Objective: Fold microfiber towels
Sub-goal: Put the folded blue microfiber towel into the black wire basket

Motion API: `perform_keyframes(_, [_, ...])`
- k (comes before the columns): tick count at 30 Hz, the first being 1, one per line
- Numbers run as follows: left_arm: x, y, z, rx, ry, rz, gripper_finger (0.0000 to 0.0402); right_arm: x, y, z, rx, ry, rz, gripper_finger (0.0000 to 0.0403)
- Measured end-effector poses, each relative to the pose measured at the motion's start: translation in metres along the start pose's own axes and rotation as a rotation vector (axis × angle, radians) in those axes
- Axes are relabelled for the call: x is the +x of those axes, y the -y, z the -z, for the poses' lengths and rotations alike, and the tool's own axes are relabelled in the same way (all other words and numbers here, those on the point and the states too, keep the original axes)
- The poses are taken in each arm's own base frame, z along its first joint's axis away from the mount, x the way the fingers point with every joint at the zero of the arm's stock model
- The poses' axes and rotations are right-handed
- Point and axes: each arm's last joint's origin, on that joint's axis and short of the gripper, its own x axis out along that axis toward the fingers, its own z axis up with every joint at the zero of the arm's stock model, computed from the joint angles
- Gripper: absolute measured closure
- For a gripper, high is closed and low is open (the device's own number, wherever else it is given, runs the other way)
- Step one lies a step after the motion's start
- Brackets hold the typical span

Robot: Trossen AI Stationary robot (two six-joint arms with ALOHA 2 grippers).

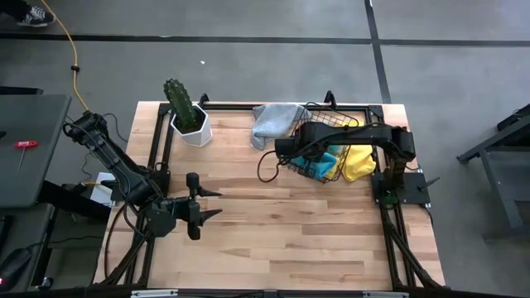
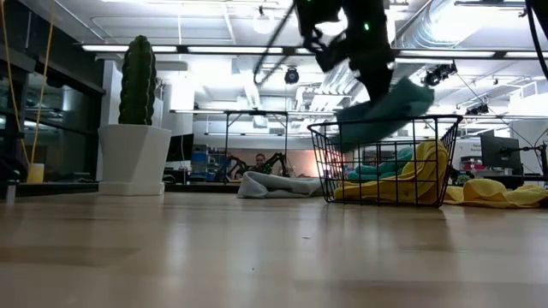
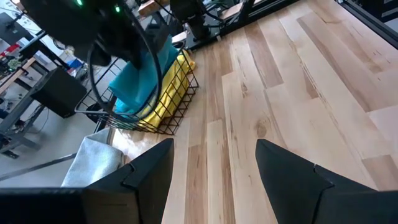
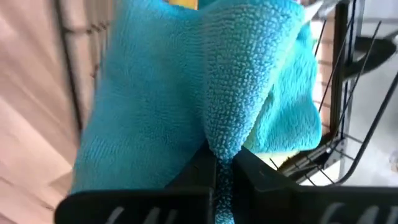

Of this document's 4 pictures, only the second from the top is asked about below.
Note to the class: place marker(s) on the dark computer monitor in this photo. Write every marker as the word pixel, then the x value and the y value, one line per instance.
pixel 501 149
pixel 180 147

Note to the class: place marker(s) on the grey microfiber towel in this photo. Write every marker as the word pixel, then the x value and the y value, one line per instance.
pixel 278 186

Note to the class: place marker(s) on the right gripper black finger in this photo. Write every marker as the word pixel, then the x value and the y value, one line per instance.
pixel 369 85
pixel 385 83

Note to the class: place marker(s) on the black hanging device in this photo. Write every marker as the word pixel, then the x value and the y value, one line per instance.
pixel 477 110
pixel 436 75

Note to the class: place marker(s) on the yellowish cup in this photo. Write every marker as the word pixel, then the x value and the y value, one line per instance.
pixel 36 173

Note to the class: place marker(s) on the long ceiling light strip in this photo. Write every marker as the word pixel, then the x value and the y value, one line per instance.
pixel 235 50

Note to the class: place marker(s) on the green cactus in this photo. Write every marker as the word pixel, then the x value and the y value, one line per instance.
pixel 137 81

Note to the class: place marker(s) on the black metal frame stand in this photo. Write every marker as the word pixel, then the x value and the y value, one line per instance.
pixel 257 113

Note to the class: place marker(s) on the round ceiling lamp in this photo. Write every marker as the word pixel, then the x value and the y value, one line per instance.
pixel 263 25

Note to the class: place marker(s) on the round black camera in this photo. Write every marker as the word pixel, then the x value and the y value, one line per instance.
pixel 291 75

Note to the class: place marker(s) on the yellow microfiber towel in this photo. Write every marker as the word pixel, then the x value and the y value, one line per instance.
pixel 492 194
pixel 424 171

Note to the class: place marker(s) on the teal microfiber towel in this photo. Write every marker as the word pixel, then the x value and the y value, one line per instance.
pixel 385 111
pixel 385 167

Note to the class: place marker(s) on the background black robot arm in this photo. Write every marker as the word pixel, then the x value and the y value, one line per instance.
pixel 277 161
pixel 237 163

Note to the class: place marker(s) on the black aluminium table frame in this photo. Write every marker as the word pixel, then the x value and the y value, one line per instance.
pixel 55 189

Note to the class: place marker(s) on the white faceted plant pot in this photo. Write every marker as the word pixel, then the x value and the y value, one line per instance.
pixel 132 158

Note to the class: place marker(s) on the person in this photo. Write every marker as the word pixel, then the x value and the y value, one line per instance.
pixel 260 161

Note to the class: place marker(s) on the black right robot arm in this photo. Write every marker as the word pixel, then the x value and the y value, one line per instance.
pixel 544 8

